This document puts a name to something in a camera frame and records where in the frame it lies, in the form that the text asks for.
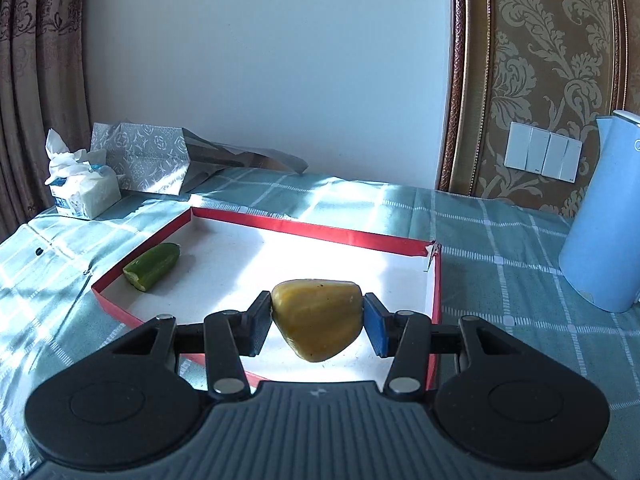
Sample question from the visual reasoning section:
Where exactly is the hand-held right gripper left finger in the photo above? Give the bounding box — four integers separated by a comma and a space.
107, 291, 273, 402

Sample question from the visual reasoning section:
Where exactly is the grey patterned gift bag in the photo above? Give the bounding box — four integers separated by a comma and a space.
90, 122, 308, 195

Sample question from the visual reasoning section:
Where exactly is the light blue electric kettle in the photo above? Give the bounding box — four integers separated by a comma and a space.
557, 109, 640, 313

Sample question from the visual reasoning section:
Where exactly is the white wall switch panel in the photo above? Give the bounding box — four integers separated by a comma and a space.
503, 121, 583, 182

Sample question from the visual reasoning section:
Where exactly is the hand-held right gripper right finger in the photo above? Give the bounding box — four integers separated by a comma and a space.
362, 292, 531, 403

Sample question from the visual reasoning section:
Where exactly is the brown patterned curtain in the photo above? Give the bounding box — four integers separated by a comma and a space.
0, 0, 93, 241

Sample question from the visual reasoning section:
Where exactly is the white tissue pack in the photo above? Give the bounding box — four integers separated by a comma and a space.
44, 129, 123, 221

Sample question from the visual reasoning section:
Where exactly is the yellow cone-shaped squash piece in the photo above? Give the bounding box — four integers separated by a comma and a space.
271, 279, 363, 362

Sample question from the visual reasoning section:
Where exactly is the red cardboard box tray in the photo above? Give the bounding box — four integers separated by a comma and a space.
91, 206, 443, 388

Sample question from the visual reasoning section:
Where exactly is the green cucumber piece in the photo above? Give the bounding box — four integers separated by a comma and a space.
122, 242, 181, 292

